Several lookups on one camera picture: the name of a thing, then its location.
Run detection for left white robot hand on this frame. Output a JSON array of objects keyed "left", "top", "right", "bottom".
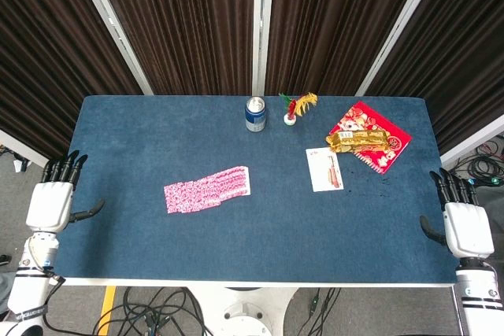
[{"left": 25, "top": 150, "right": 106, "bottom": 234}]

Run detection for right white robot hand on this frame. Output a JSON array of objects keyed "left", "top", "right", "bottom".
[{"left": 419, "top": 168, "right": 495, "bottom": 259}]

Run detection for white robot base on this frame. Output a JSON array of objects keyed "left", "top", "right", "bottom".
[{"left": 187, "top": 286, "right": 301, "bottom": 336}]

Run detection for white printed card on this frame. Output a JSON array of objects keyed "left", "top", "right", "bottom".
[{"left": 306, "top": 146, "right": 345, "bottom": 194}]

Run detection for pink patterned card spread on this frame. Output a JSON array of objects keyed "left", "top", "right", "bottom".
[{"left": 163, "top": 165, "right": 252, "bottom": 216}]

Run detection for yellow floor tape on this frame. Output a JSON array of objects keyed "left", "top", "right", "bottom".
[{"left": 97, "top": 286, "right": 118, "bottom": 336}]

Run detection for red patterned envelope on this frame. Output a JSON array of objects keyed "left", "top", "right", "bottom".
[{"left": 328, "top": 101, "right": 413, "bottom": 175}]

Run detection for gold foil packet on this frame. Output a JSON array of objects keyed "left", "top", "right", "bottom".
[{"left": 324, "top": 128, "right": 390, "bottom": 155}]

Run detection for dark brown curtain panel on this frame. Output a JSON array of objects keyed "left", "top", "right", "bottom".
[
  {"left": 0, "top": 0, "right": 143, "bottom": 161},
  {"left": 368, "top": 0, "right": 504, "bottom": 155},
  {"left": 265, "top": 0, "right": 429, "bottom": 96},
  {"left": 89, "top": 0, "right": 255, "bottom": 96}
]

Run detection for blue felt table mat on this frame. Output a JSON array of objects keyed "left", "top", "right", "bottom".
[{"left": 53, "top": 94, "right": 460, "bottom": 284}]

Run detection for feather shuttlecock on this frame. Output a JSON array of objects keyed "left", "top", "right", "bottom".
[{"left": 278, "top": 91, "right": 319, "bottom": 127}]

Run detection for blue soda can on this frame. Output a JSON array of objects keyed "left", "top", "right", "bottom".
[{"left": 244, "top": 95, "right": 267, "bottom": 134}]

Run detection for white partition base rail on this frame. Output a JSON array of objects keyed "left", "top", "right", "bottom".
[
  {"left": 439, "top": 114, "right": 504, "bottom": 167},
  {"left": 0, "top": 128, "right": 50, "bottom": 168}
]

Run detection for tangled black green cables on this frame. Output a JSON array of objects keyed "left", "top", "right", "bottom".
[{"left": 448, "top": 137, "right": 504, "bottom": 188}]

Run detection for black floor cable bundle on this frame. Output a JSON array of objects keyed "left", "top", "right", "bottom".
[{"left": 92, "top": 286, "right": 216, "bottom": 336}]

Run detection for black cable with green plug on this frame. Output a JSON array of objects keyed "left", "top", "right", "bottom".
[{"left": 301, "top": 287, "right": 343, "bottom": 336}]

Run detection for white partition frame post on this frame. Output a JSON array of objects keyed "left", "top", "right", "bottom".
[
  {"left": 355, "top": 0, "right": 449, "bottom": 97},
  {"left": 250, "top": 0, "right": 276, "bottom": 96},
  {"left": 69, "top": 0, "right": 154, "bottom": 96}
]

